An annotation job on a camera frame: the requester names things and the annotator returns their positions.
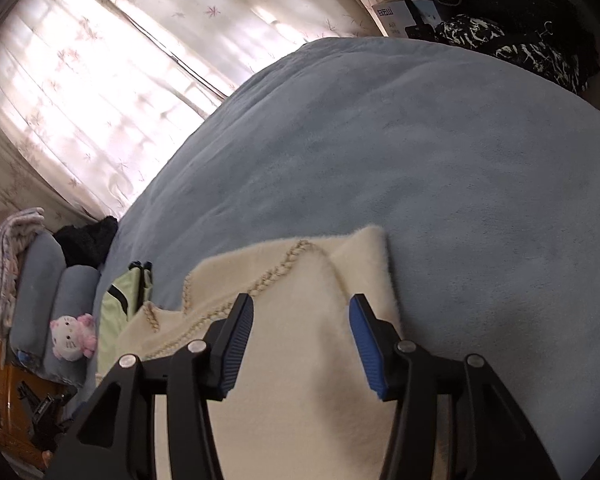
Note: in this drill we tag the sheer leaf print curtain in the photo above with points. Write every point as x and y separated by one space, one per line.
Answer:
230 10
80 110

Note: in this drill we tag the floral folded blanket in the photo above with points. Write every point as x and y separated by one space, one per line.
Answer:
10 240

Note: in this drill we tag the black white patterned cloth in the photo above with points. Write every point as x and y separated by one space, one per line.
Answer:
470 30

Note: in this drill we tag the wooden bookshelf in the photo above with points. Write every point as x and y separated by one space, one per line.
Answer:
365 0

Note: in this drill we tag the light green garment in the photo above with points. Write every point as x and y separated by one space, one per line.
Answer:
112 315

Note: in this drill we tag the blue bed blanket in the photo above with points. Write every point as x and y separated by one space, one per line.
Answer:
405 160

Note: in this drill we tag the large rolled blue blanket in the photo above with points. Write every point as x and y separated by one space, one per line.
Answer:
35 285

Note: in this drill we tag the orange wooden headboard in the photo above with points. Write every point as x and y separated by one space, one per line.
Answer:
10 410

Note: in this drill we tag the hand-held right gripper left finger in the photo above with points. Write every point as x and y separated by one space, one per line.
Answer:
237 345

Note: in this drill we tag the white cardboard box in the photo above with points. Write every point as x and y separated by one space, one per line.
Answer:
395 17

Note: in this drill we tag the black fluffy cloth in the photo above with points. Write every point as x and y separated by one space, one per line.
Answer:
85 242

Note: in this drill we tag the cream knitted cardigan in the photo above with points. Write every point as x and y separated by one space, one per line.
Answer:
300 310

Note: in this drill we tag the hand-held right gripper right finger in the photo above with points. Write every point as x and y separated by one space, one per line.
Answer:
365 345

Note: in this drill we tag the pink white plush cat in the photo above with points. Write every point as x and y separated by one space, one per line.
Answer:
67 337

